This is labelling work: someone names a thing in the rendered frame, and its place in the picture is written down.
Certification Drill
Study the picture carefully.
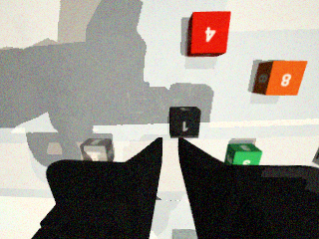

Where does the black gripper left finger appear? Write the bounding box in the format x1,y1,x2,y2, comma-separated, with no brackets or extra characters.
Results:
46,137,162,239

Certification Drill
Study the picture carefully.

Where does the orange block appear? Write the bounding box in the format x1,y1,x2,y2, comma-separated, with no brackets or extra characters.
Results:
253,61,307,96

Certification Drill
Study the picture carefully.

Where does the green block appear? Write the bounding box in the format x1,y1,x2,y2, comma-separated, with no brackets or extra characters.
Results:
224,143,263,165

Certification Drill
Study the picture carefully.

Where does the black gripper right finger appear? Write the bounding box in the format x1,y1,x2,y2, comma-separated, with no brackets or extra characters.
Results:
177,137,319,239

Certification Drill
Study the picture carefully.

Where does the red block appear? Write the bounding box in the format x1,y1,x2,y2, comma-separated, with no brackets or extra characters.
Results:
187,11,231,58

